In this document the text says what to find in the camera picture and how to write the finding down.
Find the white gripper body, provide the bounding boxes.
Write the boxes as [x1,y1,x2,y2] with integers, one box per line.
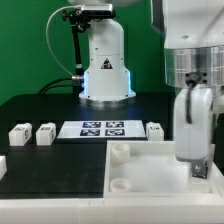
[173,87,213,161]

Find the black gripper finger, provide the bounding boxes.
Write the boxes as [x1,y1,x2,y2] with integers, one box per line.
[191,161,208,179]

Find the white square tabletop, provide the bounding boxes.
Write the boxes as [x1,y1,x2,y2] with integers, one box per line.
[103,141,224,198]

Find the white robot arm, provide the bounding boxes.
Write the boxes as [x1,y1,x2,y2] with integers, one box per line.
[68,0,224,178]

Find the white plate with AprilTags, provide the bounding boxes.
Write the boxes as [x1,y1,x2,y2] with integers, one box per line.
[58,120,146,139]

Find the black camera on stand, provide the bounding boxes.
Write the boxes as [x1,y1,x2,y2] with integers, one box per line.
[62,4,116,94]

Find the black cables at base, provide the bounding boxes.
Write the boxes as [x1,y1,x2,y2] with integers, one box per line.
[37,74,85,96]

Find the white camera cable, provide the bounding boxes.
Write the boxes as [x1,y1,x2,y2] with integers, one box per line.
[45,5,83,78]

